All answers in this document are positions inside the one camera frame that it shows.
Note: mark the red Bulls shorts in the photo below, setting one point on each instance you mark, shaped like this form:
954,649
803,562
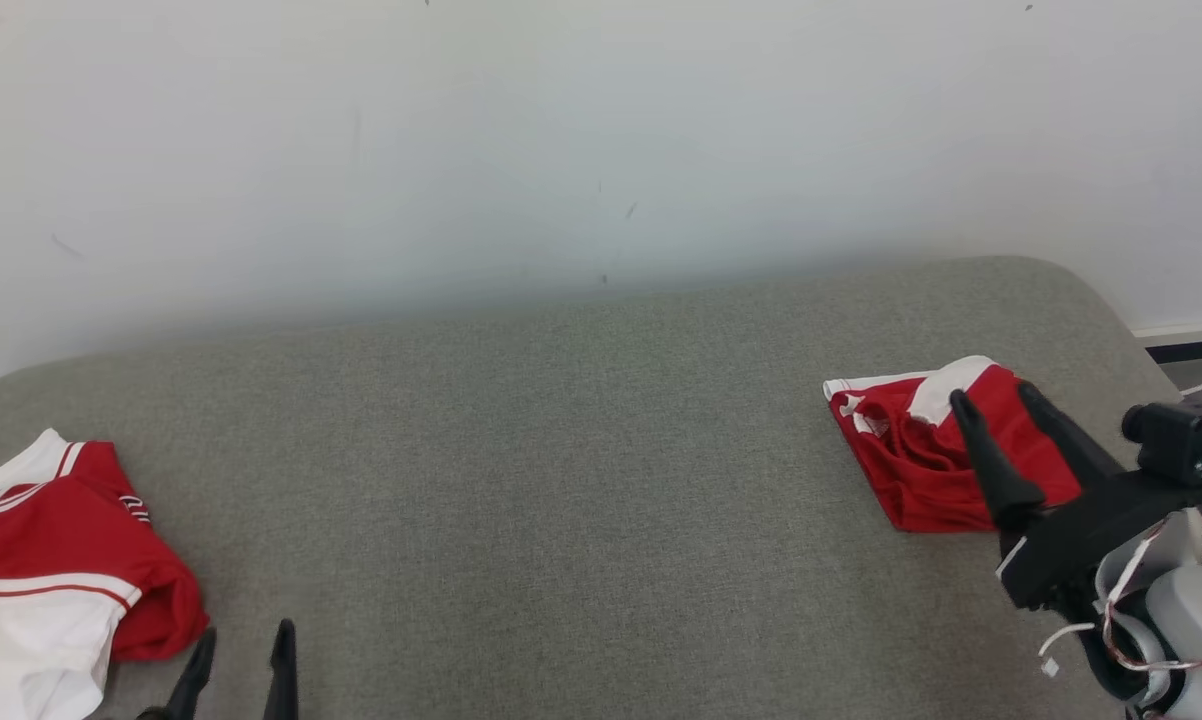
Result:
911,470

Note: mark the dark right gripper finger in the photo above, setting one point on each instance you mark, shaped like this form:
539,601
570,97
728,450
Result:
1076,450
1001,480

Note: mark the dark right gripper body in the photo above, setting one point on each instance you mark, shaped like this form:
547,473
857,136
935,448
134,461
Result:
1071,540

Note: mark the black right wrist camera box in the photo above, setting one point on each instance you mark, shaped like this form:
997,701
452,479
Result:
1176,440

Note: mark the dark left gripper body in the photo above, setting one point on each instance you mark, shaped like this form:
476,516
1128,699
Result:
153,715

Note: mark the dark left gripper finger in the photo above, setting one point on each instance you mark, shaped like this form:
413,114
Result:
193,690
281,685

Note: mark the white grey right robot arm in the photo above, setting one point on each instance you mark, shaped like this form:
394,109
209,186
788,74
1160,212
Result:
1191,620

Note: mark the red and white jersey shirt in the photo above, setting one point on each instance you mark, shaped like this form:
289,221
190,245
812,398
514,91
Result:
51,540

